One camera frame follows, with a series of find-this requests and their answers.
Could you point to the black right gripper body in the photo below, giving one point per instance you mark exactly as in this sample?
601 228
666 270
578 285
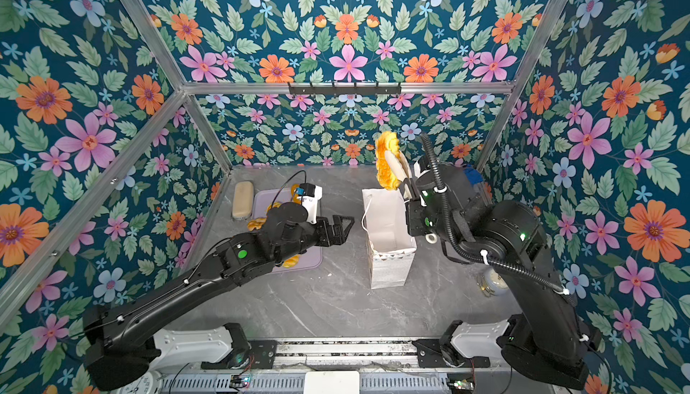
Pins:
420 220

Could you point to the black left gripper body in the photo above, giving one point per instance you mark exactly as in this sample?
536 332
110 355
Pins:
323 231

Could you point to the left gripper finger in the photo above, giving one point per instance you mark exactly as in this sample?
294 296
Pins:
339 238
343 223

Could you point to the white cartoon paper bag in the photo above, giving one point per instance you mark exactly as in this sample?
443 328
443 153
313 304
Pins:
391 249

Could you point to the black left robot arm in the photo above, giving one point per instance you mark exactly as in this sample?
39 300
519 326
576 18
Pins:
122 345

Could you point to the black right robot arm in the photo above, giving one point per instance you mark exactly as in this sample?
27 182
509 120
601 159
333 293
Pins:
546 341

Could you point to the ridged orange bread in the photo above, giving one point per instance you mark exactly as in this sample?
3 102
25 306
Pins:
290 263

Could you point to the blue cap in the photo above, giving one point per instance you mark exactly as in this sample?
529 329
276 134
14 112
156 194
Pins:
474 177

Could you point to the small analog clock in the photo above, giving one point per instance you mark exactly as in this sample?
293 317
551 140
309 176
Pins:
491 283

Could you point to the round white gauge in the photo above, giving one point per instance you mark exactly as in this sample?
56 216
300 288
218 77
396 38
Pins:
150 383

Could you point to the black hook rail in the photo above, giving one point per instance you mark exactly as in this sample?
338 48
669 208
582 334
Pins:
337 89

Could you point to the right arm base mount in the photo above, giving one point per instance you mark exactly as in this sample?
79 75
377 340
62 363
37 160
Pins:
439 353

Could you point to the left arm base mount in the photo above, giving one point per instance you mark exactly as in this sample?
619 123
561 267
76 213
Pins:
236 352

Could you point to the white box on rail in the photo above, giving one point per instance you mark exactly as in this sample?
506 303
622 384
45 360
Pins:
332 382

